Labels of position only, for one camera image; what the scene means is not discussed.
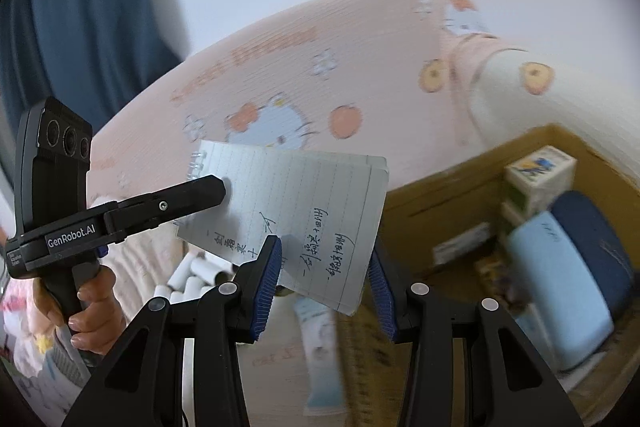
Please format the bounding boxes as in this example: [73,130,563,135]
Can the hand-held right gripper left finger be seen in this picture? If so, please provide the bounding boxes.
[62,234,283,427]

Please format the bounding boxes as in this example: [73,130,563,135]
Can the small white printed box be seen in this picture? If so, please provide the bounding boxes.
[502,146,578,218]

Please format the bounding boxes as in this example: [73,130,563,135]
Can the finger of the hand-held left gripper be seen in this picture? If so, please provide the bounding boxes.
[105,174,227,244]

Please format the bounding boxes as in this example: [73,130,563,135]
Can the white spiral notebook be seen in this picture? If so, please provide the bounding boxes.
[175,139,390,317]

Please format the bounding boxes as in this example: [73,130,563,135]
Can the pile of white paper tubes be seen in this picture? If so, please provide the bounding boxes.
[152,252,238,308]

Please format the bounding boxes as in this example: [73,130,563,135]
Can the blue curtain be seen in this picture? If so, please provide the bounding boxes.
[0,0,193,178]

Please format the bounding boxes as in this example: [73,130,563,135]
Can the light blue cream tube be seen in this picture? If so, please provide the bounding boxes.
[295,294,348,413]

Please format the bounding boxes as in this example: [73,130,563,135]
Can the pink printed blanket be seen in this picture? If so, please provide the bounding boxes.
[85,0,640,427]

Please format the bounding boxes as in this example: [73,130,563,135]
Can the light blue case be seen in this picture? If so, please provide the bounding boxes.
[505,211,616,373]

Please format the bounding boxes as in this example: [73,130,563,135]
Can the floral printed clothing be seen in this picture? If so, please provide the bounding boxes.
[0,277,96,427]

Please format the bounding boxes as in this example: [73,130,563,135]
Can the dark blue glasses case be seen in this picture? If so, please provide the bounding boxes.
[550,191,636,323]

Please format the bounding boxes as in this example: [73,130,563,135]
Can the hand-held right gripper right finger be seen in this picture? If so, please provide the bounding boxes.
[369,249,586,427]

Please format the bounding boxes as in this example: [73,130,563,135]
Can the brown cardboard box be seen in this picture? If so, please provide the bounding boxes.
[345,123,640,427]

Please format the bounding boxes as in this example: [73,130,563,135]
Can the person's left hand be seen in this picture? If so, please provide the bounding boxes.
[33,264,126,353]

